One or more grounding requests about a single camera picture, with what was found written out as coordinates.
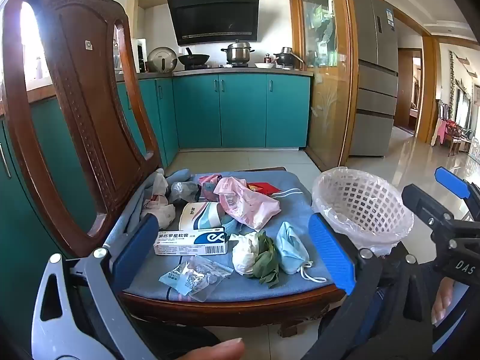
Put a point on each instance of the blue plastic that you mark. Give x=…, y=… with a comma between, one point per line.
x=231, y=227

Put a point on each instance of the grey black plastic bag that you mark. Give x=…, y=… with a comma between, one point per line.
x=183, y=191

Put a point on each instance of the white plastic lattice basket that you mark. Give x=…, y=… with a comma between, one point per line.
x=356, y=198

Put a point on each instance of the white blue medicine box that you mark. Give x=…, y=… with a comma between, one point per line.
x=180, y=242

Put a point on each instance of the person's right hand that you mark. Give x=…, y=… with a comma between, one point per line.
x=442, y=300

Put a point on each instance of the white tissue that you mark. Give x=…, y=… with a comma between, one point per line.
x=243, y=255

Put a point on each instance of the blue striped cloth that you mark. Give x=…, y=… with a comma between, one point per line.
x=296, y=210

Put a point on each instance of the black wok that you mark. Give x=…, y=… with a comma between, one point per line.
x=193, y=59

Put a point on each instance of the black range hood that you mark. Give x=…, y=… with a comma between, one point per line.
x=213, y=15

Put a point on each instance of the grey refrigerator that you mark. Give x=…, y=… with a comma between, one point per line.
x=375, y=82

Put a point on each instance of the wooden framed glass door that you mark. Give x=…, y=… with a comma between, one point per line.
x=330, y=101

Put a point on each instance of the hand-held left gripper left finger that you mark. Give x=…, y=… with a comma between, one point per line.
x=135, y=247

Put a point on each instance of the round silver lid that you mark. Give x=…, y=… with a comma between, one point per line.
x=161, y=60

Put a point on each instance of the pink patterned wrapper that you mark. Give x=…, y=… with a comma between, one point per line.
x=208, y=187

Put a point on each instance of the person's left hand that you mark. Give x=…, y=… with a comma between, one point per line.
x=213, y=350

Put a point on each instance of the blue face mask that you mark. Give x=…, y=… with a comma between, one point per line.
x=290, y=247

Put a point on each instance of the carved wooden chair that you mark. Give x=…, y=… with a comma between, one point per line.
x=93, y=82

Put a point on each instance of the light blue plastic packet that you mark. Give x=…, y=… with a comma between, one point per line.
x=178, y=279

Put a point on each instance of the white bowl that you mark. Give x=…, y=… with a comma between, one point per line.
x=264, y=65

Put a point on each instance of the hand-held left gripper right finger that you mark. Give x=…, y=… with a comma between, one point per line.
x=332, y=258

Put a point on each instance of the steel cooking pot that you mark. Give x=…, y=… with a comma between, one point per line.
x=238, y=53

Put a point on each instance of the pink plastic bag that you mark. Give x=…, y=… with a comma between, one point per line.
x=247, y=206

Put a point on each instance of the black white kitchen appliance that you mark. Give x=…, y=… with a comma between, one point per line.
x=140, y=56

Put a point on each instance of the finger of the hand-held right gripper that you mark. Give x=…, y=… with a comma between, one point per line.
x=423, y=202
x=452, y=182

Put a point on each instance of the red packet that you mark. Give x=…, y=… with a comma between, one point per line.
x=264, y=188

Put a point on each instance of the clear plastic wrapper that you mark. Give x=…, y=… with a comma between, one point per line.
x=215, y=273

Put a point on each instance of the pink hanging cloth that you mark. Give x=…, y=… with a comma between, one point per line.
x=440, y=131

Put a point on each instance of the green leaves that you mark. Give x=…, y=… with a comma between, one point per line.
x=266, y=266

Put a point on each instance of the wooden background chair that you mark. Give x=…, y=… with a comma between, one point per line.
x=457, y=131

